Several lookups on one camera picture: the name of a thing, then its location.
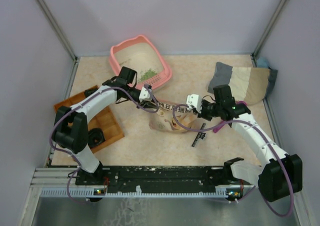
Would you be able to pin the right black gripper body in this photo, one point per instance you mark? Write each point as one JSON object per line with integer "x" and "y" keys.
{"x": 209, "y": 110}

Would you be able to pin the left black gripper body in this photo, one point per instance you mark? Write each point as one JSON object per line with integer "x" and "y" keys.
{"x": 143, "y": 102}

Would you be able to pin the purple plastic scoop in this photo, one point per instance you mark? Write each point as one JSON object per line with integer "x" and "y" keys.
{"x": 220, "y": 124}

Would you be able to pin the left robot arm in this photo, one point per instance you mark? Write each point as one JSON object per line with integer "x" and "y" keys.
{"x": 70, "y": 130}

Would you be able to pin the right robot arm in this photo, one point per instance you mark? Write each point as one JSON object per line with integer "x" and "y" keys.
{"x": 279, "y": 173}

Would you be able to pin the green litter pellets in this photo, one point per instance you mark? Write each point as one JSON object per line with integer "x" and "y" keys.
{"x": 147, "y": 74}

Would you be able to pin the pink litter box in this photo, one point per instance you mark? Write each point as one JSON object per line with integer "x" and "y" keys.
{"x": 139, "y": 54}

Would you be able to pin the grey beige folded cloth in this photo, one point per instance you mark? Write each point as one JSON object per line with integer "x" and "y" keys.
{"x": 248, "y": 84}

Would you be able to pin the orange compartment tray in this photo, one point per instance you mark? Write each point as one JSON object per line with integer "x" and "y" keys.
{"x": 105, "y": 119}

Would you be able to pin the black part front tray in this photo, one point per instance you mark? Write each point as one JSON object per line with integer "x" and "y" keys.
{"x": 95, "y": 137}

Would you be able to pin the blue cloth in corner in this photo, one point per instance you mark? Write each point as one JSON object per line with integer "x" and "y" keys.
{"x": 263, "y": 63}

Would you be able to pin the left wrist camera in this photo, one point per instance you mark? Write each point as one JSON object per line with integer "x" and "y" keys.
{"x": 146, "y": 93}

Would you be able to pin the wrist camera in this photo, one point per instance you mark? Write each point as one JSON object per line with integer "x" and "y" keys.
{"x": 194, "y": 103}
{"x": 146, "y": 93}

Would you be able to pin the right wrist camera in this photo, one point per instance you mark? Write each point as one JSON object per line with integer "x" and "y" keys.
{"x": 194, "y": 103}

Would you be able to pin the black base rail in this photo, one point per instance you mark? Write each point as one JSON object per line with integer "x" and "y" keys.
{"x": 159, "y": 179}

